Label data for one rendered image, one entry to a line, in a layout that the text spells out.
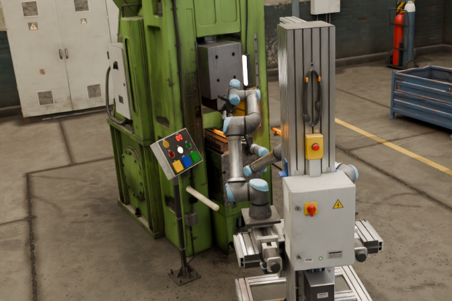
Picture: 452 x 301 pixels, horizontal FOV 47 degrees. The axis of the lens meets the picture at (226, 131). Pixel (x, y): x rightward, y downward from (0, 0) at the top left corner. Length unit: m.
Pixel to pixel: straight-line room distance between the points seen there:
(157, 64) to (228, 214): 1.37
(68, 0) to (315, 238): 6.92
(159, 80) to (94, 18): 4.86
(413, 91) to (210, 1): 4.26
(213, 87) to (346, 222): 1.65
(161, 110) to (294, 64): 1.91
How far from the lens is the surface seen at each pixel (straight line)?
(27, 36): 9.02
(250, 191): 3.25
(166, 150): 3.70
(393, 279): 4.29
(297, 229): 2.80
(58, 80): 9.13
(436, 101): 7.45
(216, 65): 3.98
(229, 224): 4.39
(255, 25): 4.32
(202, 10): 4.05
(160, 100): 4.37
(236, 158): 3.27
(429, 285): 4.27
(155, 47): 4.29
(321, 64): 2.74
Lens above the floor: 2.38
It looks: 18 degrees down
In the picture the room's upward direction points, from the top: 4 degrees counter-clockwise
